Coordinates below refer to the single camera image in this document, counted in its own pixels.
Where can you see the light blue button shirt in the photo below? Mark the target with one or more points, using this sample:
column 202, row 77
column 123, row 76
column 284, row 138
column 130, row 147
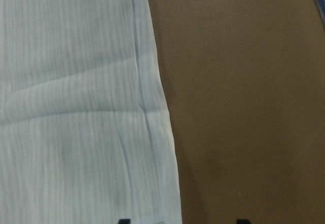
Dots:
column 85, row 129

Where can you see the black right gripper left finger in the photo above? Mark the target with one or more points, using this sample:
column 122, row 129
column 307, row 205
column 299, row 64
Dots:
column 124, row 221

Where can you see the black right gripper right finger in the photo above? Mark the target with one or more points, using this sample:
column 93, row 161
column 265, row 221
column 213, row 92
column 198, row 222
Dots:
column 242, row 221

